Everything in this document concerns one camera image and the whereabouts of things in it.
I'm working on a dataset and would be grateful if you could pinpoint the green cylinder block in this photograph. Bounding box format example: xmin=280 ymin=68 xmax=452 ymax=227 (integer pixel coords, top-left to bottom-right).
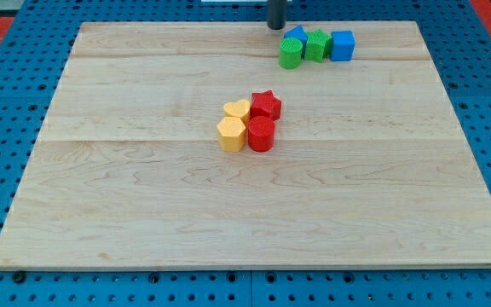
xmin=279 ymin=38 xmax=303 ymax=69

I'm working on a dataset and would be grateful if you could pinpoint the yellow hexagon block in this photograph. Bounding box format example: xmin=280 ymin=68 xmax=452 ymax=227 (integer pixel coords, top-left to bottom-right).
xmin=217 ymin=117 xmax=246 ymax=152

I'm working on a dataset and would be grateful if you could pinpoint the red cylinder block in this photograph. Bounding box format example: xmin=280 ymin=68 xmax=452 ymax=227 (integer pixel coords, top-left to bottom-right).
xmin=248 ymin=116 xmax=275 ymax=152

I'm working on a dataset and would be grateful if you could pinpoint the yellow heart block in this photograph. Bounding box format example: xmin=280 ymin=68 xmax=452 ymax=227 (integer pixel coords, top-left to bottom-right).
xmin=223 ymin=99 xmax=251 ymax=126

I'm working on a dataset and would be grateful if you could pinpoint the red star block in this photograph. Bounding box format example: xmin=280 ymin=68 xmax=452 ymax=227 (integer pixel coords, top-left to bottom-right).
xmin=250 ymin=90 xmax=282 ymax=120

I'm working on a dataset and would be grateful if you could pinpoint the wooden board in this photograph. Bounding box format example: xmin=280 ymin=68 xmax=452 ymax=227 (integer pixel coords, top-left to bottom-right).
xmin=0 ymin=21 xmax=491 ymax=271

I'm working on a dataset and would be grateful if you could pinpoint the green star block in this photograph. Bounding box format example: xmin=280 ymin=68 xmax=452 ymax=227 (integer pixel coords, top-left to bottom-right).
xmin=304 ymin=29 xmax=332 ymax=62

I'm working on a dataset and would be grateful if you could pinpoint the blue triangle block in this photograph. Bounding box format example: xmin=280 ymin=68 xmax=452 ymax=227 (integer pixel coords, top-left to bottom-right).
xmin=283 ymin=25 xmax=308 ymax=57

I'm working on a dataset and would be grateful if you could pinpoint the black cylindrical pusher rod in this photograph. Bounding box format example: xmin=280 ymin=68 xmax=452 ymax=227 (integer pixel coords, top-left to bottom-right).
xmin=267 ymin=0 xmax=287 ymax=30

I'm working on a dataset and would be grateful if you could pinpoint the blue cube block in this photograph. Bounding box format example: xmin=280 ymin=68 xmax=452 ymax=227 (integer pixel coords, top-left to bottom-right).
xmin=330 ymin=30 xmax=355 ymax=61

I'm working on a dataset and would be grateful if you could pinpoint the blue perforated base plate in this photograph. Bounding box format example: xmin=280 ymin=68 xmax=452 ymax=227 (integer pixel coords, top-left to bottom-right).
xmin=0 ymin=0 xmax=491 ymax=306

